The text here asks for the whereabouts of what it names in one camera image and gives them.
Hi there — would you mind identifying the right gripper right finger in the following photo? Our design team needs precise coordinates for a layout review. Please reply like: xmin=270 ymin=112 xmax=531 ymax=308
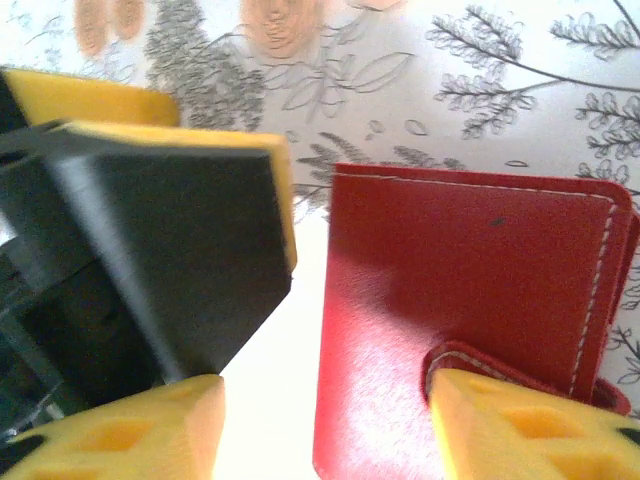
xmin=428 ymin=368 xmax=640 ymax=480

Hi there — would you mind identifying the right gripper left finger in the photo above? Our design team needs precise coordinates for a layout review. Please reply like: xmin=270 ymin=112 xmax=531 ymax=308
xmin=0 ymin=373 xmax=227 ymax=480

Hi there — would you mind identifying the red leather card holder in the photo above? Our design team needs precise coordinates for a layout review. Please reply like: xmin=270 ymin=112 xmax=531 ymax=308
xmin=312 ymin=161 xmax=640 ymax=480

